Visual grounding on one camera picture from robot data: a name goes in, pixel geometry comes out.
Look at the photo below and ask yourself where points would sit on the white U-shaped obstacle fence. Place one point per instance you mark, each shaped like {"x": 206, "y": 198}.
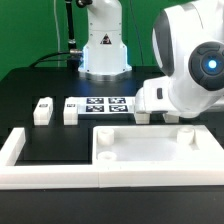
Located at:
{"x": 104, "y": 175}

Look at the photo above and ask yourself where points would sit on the black camera stand pole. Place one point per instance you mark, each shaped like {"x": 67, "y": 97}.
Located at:
{"x": 71, "y": 63}

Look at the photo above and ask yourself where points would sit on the white desk top tray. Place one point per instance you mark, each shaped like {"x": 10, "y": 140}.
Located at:
{"x": 142, "y": 144}

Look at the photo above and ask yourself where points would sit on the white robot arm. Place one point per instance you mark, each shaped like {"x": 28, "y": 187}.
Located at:
{"x": 188, "y": 45}

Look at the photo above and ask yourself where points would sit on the fiducial marker base sheet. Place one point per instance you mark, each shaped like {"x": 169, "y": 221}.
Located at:
{"x": 105, "y": 105}

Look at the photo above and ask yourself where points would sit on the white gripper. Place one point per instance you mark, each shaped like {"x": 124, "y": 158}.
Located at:
{"x": 153, "y": 96}

